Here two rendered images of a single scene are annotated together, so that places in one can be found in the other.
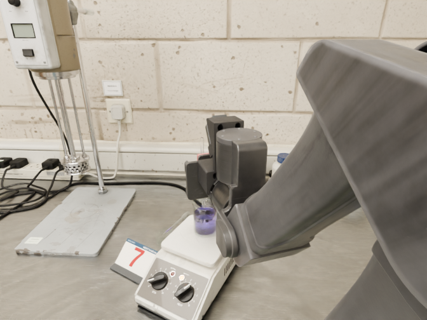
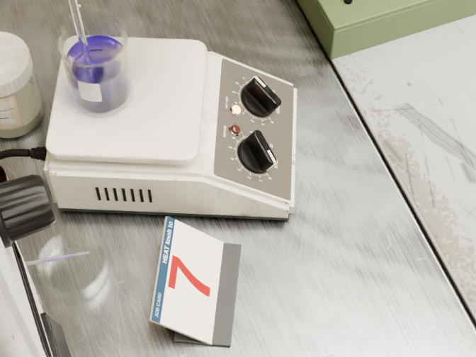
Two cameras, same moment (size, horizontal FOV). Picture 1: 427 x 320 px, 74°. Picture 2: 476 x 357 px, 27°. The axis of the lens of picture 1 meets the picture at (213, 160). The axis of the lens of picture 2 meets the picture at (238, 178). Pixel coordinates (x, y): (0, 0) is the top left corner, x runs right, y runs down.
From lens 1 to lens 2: 0.81 m
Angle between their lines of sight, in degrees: 82
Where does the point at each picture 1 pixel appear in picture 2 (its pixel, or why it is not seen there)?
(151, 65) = not seen: outside the picture
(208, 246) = (155, 67)
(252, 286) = not seen: hidden behind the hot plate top
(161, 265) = (225, 159)
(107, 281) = (268, 323)
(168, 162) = not seen: outside the picture
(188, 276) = (229, 97)
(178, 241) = (168, 127)
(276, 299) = (155, 9)
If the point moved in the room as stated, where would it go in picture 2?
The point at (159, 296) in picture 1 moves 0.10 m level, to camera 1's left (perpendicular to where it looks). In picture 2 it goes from (279, 151) to (335, 248)
